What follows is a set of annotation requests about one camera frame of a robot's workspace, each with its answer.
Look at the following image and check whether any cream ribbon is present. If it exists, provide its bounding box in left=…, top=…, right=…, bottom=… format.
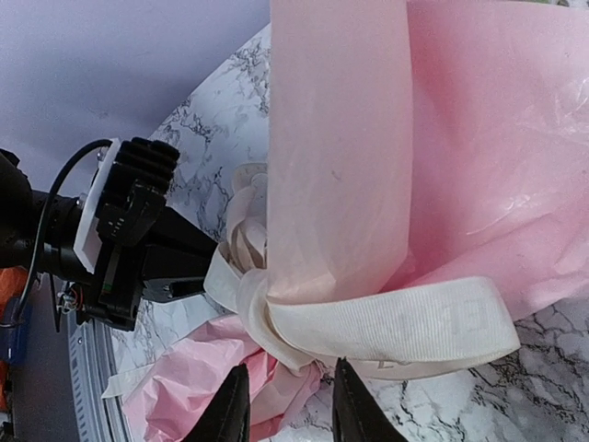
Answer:
left=100, top=161, right=522, bottom=401

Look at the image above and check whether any blue object outside cell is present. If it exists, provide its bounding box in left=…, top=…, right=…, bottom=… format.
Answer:
left=1, top=297, right=31, bottom=366

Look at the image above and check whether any red cloth outside cell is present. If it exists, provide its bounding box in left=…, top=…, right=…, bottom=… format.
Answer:
left=1, top=267, right=30, bottom=330

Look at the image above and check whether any pink wrapping paper sheet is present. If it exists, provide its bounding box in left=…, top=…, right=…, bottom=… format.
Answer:
left=123, top=1, right=588, bottom=441

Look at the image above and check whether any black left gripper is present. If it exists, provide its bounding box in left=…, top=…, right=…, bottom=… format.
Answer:
left=1, top=149, right=217, bottom=332

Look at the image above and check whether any aluminium front rail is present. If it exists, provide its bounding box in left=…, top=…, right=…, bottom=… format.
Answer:
left=67, top=316, right=133, bottom=442

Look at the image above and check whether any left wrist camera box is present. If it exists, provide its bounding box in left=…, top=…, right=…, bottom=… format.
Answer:
left=73, top=137, right=179, bottom=273

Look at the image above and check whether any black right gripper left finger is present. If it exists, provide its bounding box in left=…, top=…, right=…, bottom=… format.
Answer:
left=183, top=364, right=250, bottom=442

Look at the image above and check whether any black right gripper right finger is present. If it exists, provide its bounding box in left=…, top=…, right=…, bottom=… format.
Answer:
left=332, top=358, right=407, bottom=442

